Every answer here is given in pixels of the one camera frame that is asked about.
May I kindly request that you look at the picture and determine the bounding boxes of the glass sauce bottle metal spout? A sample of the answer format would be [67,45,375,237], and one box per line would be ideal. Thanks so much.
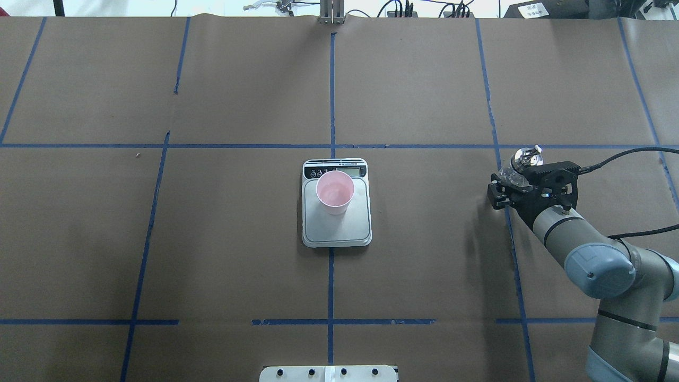
[498,145,544,188]

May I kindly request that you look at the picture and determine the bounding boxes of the black box white label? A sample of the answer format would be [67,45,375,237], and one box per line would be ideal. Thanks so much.
[502,1,589,19]

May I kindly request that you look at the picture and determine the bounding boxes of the black camera cable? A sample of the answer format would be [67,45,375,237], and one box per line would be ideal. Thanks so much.
[577,147,679,239]

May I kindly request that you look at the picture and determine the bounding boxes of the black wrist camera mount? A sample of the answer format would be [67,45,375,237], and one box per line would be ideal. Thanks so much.
[523,161,580,211]

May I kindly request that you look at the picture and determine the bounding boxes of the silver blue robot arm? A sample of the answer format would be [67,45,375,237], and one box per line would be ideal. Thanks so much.
[488,175,678,381]

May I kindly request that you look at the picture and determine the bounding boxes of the pink paper cup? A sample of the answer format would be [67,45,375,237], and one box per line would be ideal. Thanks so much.
[316,171,355,215]

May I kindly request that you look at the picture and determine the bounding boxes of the aluminium frame post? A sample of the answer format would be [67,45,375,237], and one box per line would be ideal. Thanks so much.
[318,0,346,25]

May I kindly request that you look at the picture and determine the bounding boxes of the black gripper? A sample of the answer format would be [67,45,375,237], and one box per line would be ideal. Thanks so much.
[488,177,557,230]

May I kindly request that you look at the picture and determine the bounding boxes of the silver digital kitchen scale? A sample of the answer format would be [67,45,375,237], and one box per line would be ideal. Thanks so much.
[301,158,373,248]

